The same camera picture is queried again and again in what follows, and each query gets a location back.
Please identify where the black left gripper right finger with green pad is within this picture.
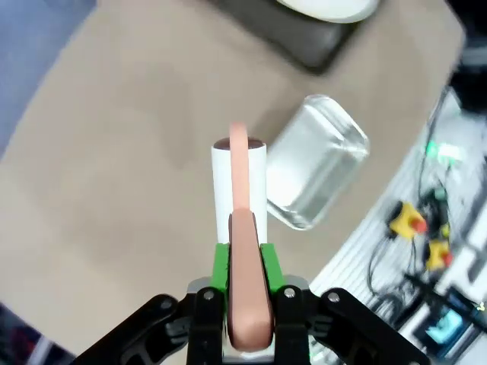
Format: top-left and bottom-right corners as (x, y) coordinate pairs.
(260, 243), (431, 365)

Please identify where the dark brown serving tray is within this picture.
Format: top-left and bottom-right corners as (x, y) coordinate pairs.
(211, 0), (367, 75)

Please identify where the green lit electronics box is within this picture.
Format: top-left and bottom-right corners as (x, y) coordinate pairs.
(425, 139), (464, 165)

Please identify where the yellow emergency stop button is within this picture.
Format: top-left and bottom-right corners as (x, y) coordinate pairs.
(387, 201), (428, 241)
(425, 238), (454, 271)

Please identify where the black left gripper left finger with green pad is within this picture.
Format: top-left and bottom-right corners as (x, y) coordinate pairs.
(74, 243), (231, 365)

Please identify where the shiny rectangular metal tray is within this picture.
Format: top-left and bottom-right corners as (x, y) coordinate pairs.
(265, 94), (371, 231)

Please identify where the white ribbed equipment platform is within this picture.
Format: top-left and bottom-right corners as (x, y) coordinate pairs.
(307, 85), (487, 365)

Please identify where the black box with teal screen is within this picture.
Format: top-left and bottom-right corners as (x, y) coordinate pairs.
(420, 290), (482, 345)

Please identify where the white plate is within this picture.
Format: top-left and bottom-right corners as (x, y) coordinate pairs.
(275, 0), (381, 24)

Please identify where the black cable bundle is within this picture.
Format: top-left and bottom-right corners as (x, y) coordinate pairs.
(367, 182), (454, 324)

